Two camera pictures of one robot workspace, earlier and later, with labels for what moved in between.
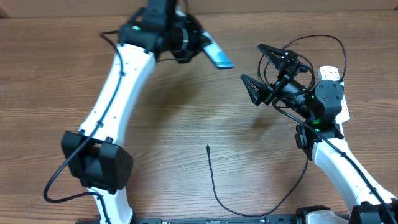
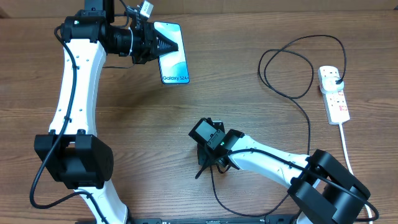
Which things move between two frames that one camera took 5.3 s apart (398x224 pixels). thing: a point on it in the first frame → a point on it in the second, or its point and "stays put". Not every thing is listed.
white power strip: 333,73 stays put
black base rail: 187,220 stays put
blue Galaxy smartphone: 217,55 → 173,67
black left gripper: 198,40 → 150,50
